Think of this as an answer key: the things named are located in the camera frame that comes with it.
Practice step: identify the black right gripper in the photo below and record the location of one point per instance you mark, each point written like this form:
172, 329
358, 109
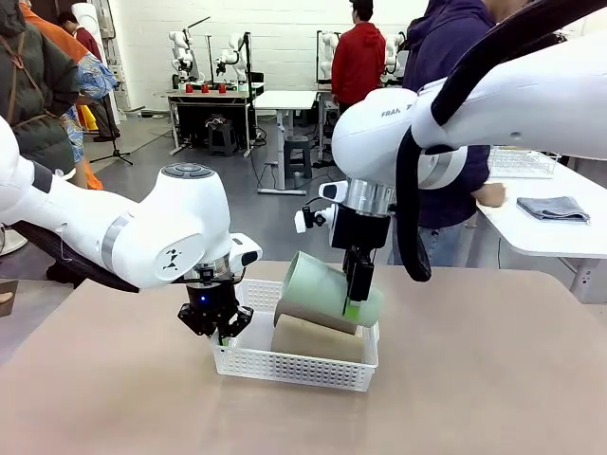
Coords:
353, 232

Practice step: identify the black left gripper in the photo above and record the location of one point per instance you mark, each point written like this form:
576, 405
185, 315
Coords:
211, 301

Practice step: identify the light green plastic cup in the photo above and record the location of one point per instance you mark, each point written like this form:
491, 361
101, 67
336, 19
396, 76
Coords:
322, 289

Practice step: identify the white perforated plastic basket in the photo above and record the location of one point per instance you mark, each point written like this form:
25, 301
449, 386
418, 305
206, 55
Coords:
294, 372

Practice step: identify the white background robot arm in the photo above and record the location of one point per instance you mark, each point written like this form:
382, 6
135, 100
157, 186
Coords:
328, 52
392, 52
182, 52
234, 52

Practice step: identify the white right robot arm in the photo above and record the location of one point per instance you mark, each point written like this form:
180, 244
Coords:
521, 104

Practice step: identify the person's left forearm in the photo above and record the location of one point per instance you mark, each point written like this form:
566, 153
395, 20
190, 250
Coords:
479, 166

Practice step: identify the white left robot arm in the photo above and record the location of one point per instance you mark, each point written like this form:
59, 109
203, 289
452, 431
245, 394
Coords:
180, 213

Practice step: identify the person's left hand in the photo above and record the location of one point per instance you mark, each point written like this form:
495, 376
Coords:
491, 194

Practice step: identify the small grey bottle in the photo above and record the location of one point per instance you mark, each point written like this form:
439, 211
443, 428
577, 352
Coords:
297, 179

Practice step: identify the grey plastic step stool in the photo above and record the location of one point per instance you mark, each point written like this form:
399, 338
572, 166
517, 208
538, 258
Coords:
298, 156

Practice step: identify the black fabric heap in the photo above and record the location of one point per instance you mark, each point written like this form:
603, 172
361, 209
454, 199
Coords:
66, 277

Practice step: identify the dark grey stool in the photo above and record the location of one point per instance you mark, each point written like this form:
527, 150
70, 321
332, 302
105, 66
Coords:
221, 137

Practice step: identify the white side table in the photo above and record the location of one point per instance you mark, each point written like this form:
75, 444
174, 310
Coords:
545, 237

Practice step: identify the white background workbench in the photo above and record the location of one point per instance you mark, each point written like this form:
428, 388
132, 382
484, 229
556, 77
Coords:
325, 89

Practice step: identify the white standing desk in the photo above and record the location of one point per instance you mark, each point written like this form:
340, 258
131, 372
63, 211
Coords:
284, 99

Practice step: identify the grey folded towel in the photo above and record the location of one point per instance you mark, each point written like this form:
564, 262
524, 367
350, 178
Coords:
552, 208

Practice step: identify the black microphone stand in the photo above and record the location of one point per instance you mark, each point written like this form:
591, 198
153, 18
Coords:
110, 137

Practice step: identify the person in red hoodie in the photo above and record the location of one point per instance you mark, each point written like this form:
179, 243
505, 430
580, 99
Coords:
358, 61

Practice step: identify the white round stand base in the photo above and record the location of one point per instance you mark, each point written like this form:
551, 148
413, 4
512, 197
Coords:
12, 242

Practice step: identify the small red cup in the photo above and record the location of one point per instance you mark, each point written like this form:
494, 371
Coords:
222, 88
205, 88
189, 88

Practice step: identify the person in navy hoodie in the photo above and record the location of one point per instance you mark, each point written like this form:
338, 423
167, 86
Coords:
446, 52

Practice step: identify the mannequin in orange blue clothes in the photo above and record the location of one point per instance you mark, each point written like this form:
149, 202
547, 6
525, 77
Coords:
90, 76

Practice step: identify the mannequin in dark green jacket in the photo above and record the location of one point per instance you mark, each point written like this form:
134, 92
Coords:
33, 95

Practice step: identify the person in maroon top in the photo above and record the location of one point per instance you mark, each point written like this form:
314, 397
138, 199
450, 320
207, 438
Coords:
90, 42

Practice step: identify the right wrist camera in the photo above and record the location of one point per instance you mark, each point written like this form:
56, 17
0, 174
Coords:
310, 219

